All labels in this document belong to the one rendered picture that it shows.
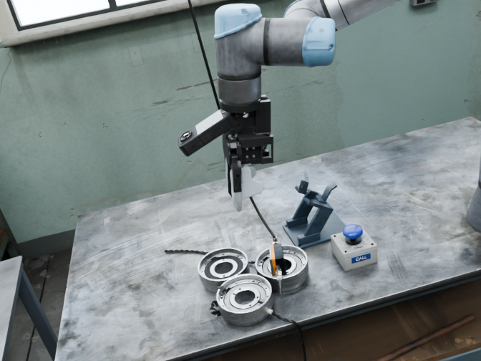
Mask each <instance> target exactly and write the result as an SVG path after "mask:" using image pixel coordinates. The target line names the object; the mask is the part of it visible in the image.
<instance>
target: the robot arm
mask: <svg viewBox="0 0 481 361"><path fill-rule="evenodd" d="M398 1H400V0H297V1H295V2H293V3H292V4H291V5H290V6H289V7H288V8H287V10H286V11H285V14H284V15H283V18H274V19H272V18H269V19H267V18H262V15H261V10H260V8H259V6H257V5H255V4H229V5H225V6H221V7H220V8H218V9H217V10H216V12H215V35H214V39H215V49H216V62H217V73H218V75H217V76H218V97H219V98H220V110H219V111H217V112H215V113H214V114H212V115H211V116H210V117H208V118H206V119H205V120H204V121H202V122H200V123H199V124H197V125H196V126H195V127H193V128H191V129H189V130H188V131H186V132H185V133H183V134H182V135H181V136H179V137H178V145H179V149H181V151H182V152H183V153H184V155H185V156H187V157H188V156H190V155H192V154H193V153H195V152H196V151H198V150H199V149H201V148H202V147H204V146H205V145H207V144H208V143H210V142H211V141H213V140H214V139H216V138H218V137H219V136H221V135H222V140H223V152H224V160H225V174H226V180H227V187H228V193H229V194H230V196H231V197H232V204H233V206H234V207H235V209H236V210H237V212H241V207H242V200H244V199H246V198H249V197H251V196H254V195H257V194H259V193H261V192H262V191H263V189H264V186H263V183H262V182H260V181H258V180H254V179H252V178H253V177H254V176H255V175H256V169H255V168H252V167H249V166H247V165H246V164H249V163H250V164H251V165H253V164H259V163H260V164H266V163H273V135H272V134H271V101H270V100H268V98H267V96H266V95H261V66H290V67H317V66H329V65H330V64H331V63H332V62H333V60H334V44H335V32H336V31H338V30H340V29H343V28H344V27H347V26H348V25H350V24H353V23H354V22H356V21H358V20H361V19H363V18H365V17H367V16H369V15H371V14H373V13H375V12H377V11H379V10H381V9H384V8H386V7H388V6H390V5H392V4H394V3H396V2H398ZM269 144H271V157H268V158H263V157H267V156H269V151H268V150H267V149H266V147H267V145H269ZM467 221H468V222H469V224H470V225H471V227H473V228H474V229H475V230H477V231H479V232H480V233H481V152H480V169H479V178H478V186H477V188H476V190H475V193H474V195H473V197H472V199H471V200H470V202H469V203H468V206H467Z"/></svg>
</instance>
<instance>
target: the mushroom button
mask: <svg viewBox="0 0 481 361"><path fill-rule="evenodd" d="M342 232H343V235H344V236H345V237H347V238H348V239H351V240H352V241H354V240H356V239H357V238H359V237H360V236H362V234H363V229H362V227H361V226H359V225H356V224H349V225H347V226H345V227H344V228H343V231H342Z"/></svg>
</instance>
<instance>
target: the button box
mask: <svg viewBox="0 0 481 361"><path fill-rule="evenodd" d="M362 229H363V228H362ZM331 247H332V253H333V254H334V256H335V257H336V259H337V261H338V262H339V263H340V265H341V267H342V268H343V270H344V271H345V272H348V271H352V270H355V269H360V268H362V267H365V266H370V265H373V264H377V263H378V258H377V245H376V244H375V243H374V241H373V240H372V239H371V237H370V236H369V235H368V233H367V232H366V231H365V230H364V229H363V234H362V236H360V237H359V238H357V239H356V240H354V241H352V240H351V239H348V238H347V237H345V236H344V235H343V232H341V233H339V234H334V235H331Z"/></svg>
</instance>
